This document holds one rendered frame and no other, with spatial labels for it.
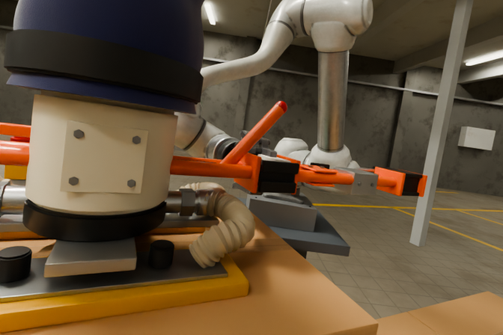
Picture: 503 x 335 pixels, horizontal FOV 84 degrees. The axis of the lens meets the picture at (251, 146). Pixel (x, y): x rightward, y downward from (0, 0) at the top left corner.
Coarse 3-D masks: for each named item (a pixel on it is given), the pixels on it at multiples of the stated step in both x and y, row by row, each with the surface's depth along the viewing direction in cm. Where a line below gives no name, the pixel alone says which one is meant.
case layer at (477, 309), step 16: (448, 304) 114; (464, 304) 116; (480, 304) 118; (496, 304) 120; (384, 320) 98; (400, 320) 99; (416, 320) 100; (432, 320) 102; (448, 320) 103; (464, 320) 105; (480, 320) 106; (496, 320) 108
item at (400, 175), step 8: (376, 168) 65; (384, 168) 64; (392, 168) 68; (392, 176) 61; (400, 176) 59; (408, 176) 60; (416, 176) 62; (424, 176) 62; (400, 184) 59; (408, 184) 62; (416, 184) 63; (424, 184) 62; (392, 192) 60; (400, 192) 59; (408, 192) 61; (416, 192) 63
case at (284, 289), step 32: (256, 224) 58; (32, 256) 35; (256, 256) 44; (288, 256) 46; (256, 288) 35; (288, 288) 36; (320, 288) 38; (96, 320) 26; (128, 320) 27; (160, 320) 27; (192, 320) 28; (224, 320) 29; (256, 320) 29; (288, 320) 30; (320, 320) 31; (352, 320) 32
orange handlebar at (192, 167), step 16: (0, 128) 52; (16, 128) 53; (0, 144) 34; (16, 144) 35; (0, 160) 31; (16, 160) 31; (176, 160) 40; (192, 160) 44; (208, 160) 46; (224, 176) 43; (240, 176) 44; (304, 176) 49; (320, 176) 51; (336, 176) 52; (352, 176) 54; (384, 176) 59
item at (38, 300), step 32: (0, 256) 26; (160, 256) 32; (192, 256) 36; (224, 256) 38; (0, 288) 25; (32, 288) 26; (64, 288) 26; (96, 288) 27; (128, 288) 29; (160, 288) 29; (192, 288) 30; (224, 288) 32; (0, 320) 23; (32, 320) 24; (64, 320) 25
